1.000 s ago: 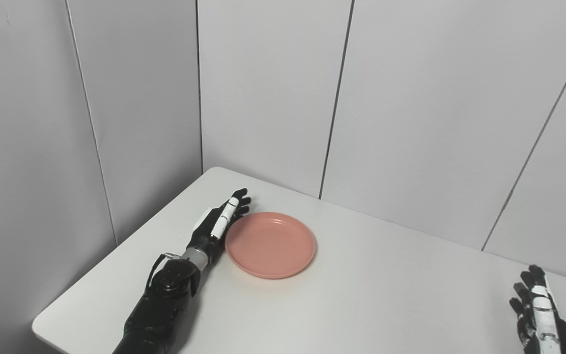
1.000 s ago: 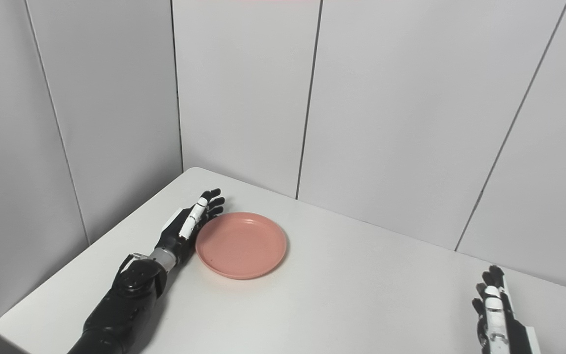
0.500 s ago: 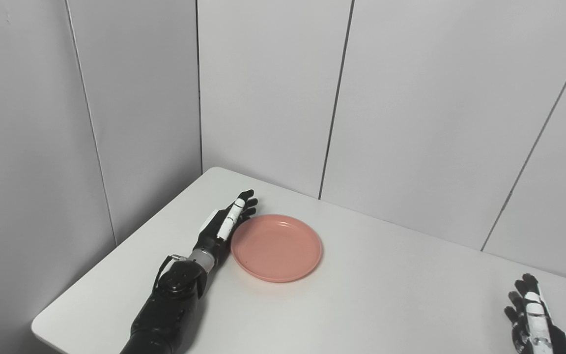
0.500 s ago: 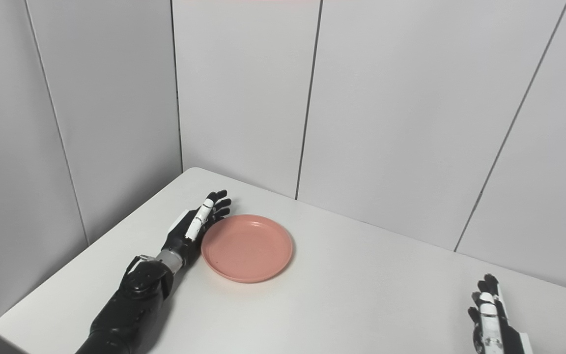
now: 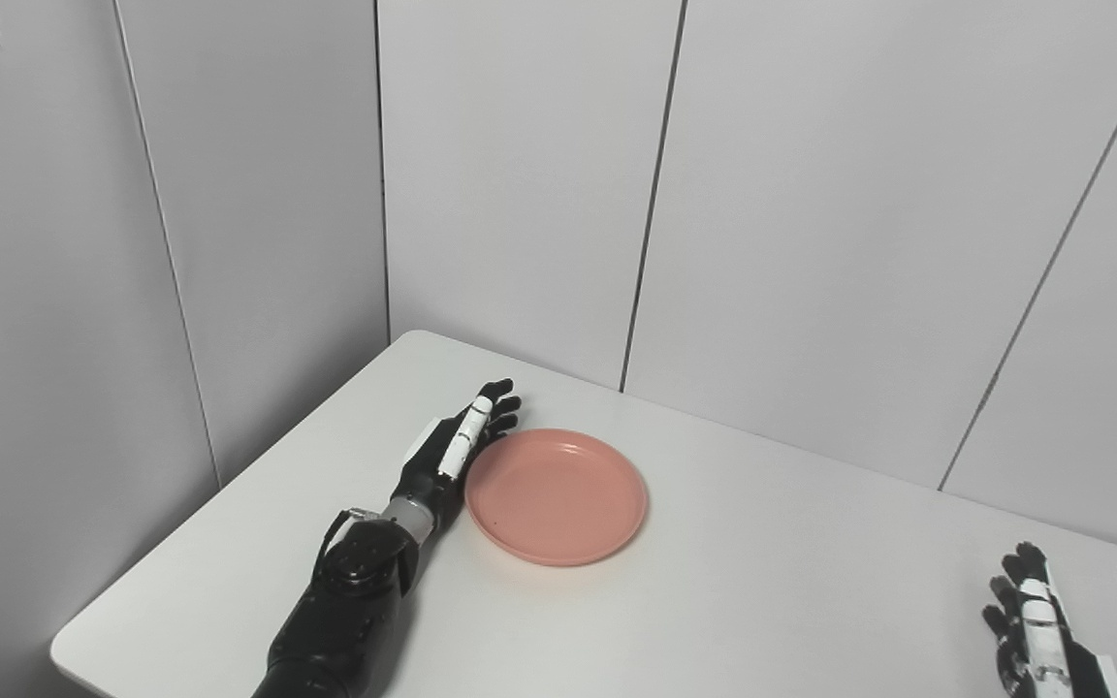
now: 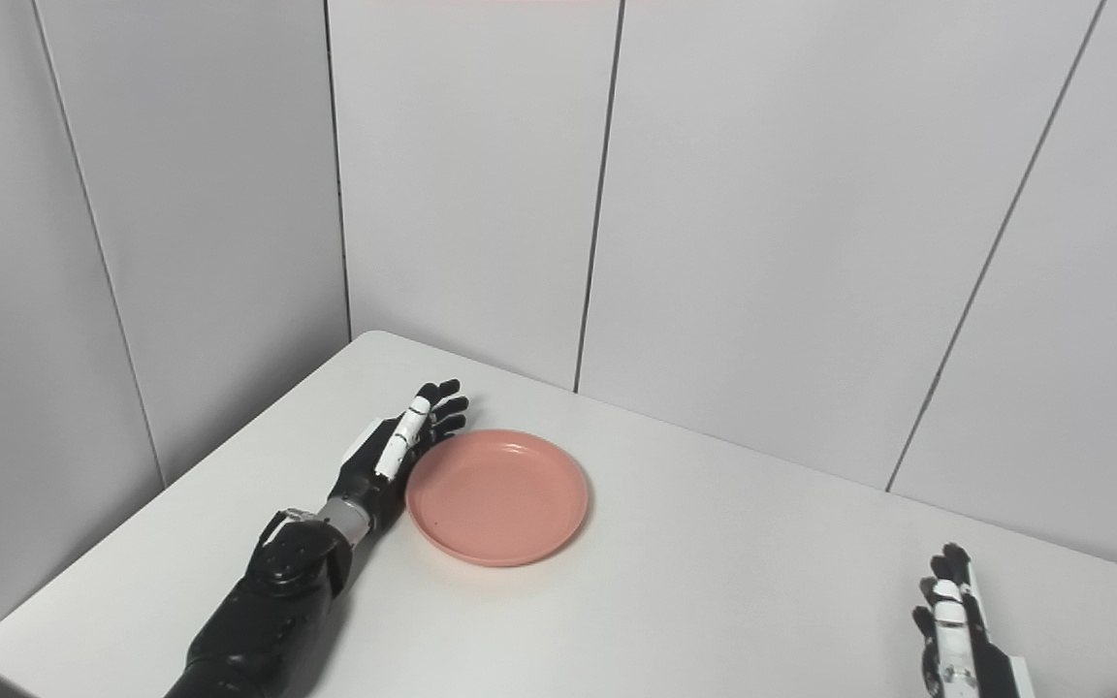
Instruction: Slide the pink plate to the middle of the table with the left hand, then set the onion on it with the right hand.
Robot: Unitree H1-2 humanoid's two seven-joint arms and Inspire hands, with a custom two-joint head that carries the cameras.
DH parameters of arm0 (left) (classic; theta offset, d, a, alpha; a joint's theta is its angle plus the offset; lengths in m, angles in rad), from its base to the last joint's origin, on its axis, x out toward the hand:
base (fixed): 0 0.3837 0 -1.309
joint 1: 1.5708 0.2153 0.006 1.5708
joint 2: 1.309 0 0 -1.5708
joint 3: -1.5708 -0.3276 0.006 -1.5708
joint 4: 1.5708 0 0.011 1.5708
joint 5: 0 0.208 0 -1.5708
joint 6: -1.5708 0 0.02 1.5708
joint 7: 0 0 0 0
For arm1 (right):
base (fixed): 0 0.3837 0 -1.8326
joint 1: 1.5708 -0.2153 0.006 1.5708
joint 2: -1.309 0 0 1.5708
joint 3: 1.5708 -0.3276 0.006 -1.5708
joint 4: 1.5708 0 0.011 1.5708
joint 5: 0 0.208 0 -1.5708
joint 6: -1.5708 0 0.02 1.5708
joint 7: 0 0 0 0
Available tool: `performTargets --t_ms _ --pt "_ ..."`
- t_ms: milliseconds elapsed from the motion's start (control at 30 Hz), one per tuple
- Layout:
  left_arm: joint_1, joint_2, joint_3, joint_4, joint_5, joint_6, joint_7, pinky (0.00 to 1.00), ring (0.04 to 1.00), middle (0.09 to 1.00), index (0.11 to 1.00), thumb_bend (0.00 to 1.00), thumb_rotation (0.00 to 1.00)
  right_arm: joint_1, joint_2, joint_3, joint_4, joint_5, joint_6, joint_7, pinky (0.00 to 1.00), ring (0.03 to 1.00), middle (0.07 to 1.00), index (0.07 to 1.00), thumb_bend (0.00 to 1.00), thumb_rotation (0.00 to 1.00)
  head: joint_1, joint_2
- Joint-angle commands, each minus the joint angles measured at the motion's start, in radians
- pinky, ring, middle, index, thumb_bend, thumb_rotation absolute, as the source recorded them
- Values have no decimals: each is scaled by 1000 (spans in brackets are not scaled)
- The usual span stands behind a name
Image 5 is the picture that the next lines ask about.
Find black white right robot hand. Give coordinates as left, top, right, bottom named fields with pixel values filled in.
left=982, top=542, right=1117, bottom=698

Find pink round plate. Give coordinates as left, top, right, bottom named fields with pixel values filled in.
left=464, top=428, right=649, bottom=567

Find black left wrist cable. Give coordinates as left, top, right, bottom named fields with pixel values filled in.
left=314, top=508, right=380, bottom=583

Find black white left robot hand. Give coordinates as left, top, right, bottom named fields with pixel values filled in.
left=392, top=378, right=523, bottom=529

